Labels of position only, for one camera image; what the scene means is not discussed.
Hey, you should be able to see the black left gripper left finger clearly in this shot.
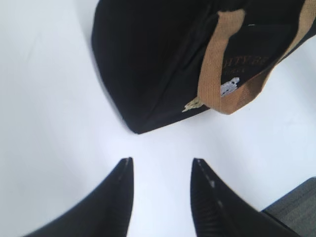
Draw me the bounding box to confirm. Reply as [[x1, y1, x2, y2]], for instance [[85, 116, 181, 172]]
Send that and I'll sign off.
[[29, 158, 134, 237]]

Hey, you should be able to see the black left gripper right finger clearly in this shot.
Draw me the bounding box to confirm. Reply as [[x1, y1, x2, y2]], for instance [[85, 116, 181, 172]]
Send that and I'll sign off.
[[190, 158, 298, 237]]

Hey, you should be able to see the black fabric bag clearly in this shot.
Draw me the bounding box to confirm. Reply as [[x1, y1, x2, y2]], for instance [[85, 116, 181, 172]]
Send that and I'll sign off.
[[91, 0, 316, 134]]

